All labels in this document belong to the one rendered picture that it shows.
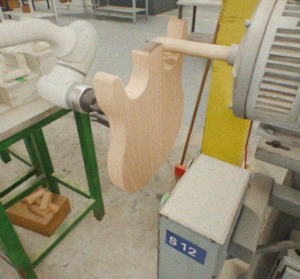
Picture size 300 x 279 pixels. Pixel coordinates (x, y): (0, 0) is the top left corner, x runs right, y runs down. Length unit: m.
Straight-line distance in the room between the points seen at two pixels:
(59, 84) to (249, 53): 0.58
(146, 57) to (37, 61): 0.70
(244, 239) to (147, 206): 1.39
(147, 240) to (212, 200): 1.30
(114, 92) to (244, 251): 0.34
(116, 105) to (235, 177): 0.25
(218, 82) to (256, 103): 1.11
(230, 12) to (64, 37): 0.94
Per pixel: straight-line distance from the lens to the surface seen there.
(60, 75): 0.85
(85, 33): 0.87
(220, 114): 1.68
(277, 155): 0.52
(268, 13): 0.48
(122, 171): 0.59
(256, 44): 0.46
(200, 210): 0.38
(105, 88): 0.47
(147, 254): 1.63
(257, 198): 0.54
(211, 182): 0.42
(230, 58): 0.57
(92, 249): 1.68
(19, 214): 1.81
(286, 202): 0.56
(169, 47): 0.62
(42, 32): 0.79
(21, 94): 1.14
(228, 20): 1.50
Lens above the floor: 1.41
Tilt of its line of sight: 33 degrees down
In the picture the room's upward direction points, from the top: straight up
